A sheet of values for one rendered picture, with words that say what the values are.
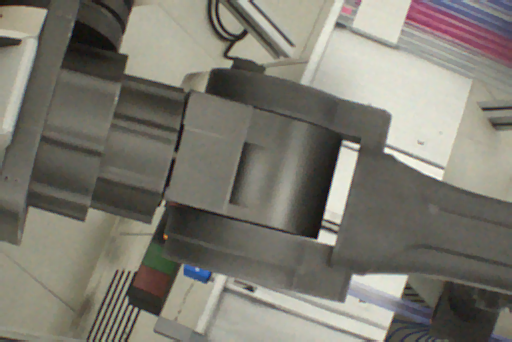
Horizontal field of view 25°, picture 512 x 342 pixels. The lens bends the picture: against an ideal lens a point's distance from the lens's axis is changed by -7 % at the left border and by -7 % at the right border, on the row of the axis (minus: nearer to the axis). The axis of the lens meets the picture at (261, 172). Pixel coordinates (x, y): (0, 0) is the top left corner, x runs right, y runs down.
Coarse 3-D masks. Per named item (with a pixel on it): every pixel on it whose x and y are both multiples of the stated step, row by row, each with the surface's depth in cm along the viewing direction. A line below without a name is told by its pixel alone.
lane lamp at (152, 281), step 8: (144, 272) 137; (152, 272) 137; (136, 280) 136; (144, 280) 137; (152, 280) 137; (160, 280) 137; (168, 280) 137; (144, 288) 136; (152, 288) 136; (160, 288) 136; (160, 296) 136
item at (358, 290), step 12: (360, 288) 125; (372, 288) 126; (372, 300) 125; (384, 300) 125; (396, 300) 125; (396, 312) 125; (408, 312) 125; (420, 312) 125; (432, 312) 125; (492, 336) 124
